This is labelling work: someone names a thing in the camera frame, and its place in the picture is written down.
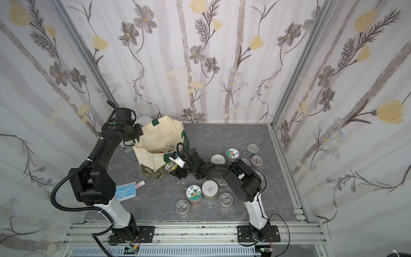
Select yellow label tall jar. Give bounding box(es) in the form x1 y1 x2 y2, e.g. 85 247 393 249
165 161 178 172

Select cream canvas tote bag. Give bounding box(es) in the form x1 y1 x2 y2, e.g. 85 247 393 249
133 116 189 182

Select red label seed jar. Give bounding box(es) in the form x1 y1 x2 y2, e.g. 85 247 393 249
186 185 202 205

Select white lid seed jar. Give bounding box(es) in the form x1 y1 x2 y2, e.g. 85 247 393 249
202 180 218 201

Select silver lid text jar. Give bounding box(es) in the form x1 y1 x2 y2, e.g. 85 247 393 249
211 154 226 164

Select large strawberry label jar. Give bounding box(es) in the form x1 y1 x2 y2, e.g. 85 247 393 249
225 148 239 162

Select clear lid green seed cup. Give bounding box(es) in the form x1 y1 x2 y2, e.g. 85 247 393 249
247 143 259 156

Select orange sunflower seed cup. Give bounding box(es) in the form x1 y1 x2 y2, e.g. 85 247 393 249
250 155 263 168

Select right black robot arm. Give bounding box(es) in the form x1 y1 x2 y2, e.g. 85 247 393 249
168 144 271 242

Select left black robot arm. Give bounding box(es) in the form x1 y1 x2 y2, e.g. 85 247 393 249
69 108 143 241

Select silver first aid case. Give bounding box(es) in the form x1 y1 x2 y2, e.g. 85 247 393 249
120 115 153 153

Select blue face mask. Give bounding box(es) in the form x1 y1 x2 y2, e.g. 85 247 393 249
116 182 137 202

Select clear lid cup by wall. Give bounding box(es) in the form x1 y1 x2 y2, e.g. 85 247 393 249
255 171 264 182

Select black corrugated cable conduit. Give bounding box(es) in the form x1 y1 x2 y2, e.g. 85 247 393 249
50 141 113 238

